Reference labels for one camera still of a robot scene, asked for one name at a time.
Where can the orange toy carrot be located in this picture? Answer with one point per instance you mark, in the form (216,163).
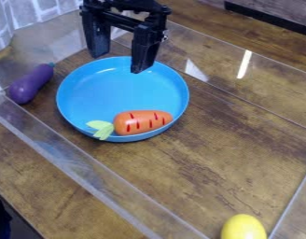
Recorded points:
(129,123)

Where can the purple toy eggplant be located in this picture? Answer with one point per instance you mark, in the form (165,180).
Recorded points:
(24,87)

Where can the clear acrylic enclosure wall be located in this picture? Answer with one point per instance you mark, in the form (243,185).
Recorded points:
(232,158)

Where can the yellow toy lemon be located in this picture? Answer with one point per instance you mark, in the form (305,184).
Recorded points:
(243,227)

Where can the white patterned curtain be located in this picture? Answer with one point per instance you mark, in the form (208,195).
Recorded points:
(21,13)

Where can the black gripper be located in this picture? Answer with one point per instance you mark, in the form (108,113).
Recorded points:
(99,17)

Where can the blue plastic plate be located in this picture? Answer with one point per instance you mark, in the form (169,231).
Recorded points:
(101,89)

